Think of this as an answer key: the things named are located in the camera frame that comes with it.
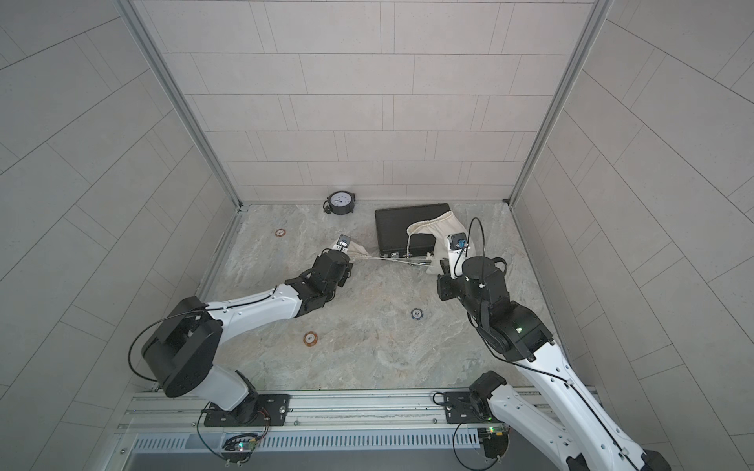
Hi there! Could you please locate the cream cloth soil bag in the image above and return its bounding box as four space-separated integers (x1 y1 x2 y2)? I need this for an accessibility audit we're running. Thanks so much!
348 241 439 268

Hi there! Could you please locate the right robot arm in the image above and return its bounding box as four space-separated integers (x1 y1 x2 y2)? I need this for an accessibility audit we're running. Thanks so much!
437 250 671 470

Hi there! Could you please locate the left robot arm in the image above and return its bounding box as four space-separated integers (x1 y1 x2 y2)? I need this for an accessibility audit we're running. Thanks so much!
141 247 353 423

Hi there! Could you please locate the black round gauge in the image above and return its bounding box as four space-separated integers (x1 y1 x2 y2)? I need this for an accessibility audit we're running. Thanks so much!
323 190 355 216

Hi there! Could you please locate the black hard case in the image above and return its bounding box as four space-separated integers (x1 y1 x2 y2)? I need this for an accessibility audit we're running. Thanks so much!
374 203 451 258

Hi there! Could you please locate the white vent grille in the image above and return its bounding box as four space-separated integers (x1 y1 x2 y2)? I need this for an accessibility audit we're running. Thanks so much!
132 428 481 453

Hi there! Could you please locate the right circuit board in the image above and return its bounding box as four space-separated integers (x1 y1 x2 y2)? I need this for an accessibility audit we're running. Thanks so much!
477 426 510 460

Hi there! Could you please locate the circuit board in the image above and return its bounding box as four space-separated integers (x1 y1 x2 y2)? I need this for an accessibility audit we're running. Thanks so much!
221 433 260 466
477 426 510 460

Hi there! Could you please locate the left circuit board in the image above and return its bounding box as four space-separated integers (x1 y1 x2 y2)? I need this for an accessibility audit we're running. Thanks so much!
221 433 260 466

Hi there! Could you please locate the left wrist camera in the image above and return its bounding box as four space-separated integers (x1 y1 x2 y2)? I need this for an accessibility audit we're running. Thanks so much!
332 235 351 253

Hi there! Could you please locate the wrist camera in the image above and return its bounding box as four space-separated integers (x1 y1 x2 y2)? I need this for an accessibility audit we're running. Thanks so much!
447 233 469 280
332 235 351 253

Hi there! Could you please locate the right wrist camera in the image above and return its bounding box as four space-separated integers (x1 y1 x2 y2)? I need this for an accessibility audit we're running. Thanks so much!
447 233 469 280

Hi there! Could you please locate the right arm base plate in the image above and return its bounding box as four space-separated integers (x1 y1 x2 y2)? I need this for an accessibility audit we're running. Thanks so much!
437 392 492 424

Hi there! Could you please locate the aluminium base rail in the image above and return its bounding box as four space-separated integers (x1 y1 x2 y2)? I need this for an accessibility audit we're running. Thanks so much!
114 385 611 437

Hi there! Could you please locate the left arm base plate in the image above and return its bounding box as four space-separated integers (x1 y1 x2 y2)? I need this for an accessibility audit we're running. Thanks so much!
203 392 292 428

